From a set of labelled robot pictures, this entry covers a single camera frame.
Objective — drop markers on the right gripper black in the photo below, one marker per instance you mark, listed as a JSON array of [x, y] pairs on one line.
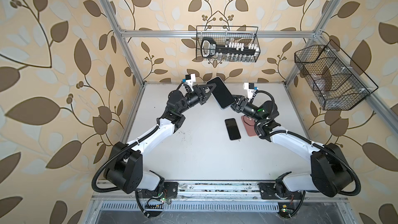
[[241, 104]]

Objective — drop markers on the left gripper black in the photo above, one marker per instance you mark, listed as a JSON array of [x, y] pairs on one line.
[[198, 95]]

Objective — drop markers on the black phone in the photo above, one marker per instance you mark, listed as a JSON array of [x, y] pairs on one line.
[[221, 93]]

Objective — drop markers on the pink phone case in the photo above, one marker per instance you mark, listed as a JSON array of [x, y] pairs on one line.
[[249, 125]]

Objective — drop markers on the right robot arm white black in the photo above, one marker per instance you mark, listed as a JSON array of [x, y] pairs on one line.
[[329, 172]]

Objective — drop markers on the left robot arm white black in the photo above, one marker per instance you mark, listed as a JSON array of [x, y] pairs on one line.
[[124, 170]]

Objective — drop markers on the black white tool in basket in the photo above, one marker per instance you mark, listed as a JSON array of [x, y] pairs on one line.
[[228, 50]]

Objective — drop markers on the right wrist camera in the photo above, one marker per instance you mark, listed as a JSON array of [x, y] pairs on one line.
[[251, 91]]

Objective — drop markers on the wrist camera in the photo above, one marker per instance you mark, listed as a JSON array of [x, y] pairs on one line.
[[190, 79], [251, 91]]

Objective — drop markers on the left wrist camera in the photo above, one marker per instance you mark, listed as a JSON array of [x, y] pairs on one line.
[[190, 79]]

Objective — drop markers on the back wire basket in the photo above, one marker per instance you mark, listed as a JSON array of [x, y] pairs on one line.
[[242, 34]]

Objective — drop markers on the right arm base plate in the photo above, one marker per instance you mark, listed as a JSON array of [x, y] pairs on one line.
[[267, 190]]

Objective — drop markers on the side wire basket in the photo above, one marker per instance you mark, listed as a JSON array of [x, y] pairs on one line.
[[339, 81]]

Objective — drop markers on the aluminium front rail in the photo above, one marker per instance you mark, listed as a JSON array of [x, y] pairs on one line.
[[212, 196]]

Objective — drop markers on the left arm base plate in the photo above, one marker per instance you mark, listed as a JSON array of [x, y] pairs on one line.
[[167, 190]]

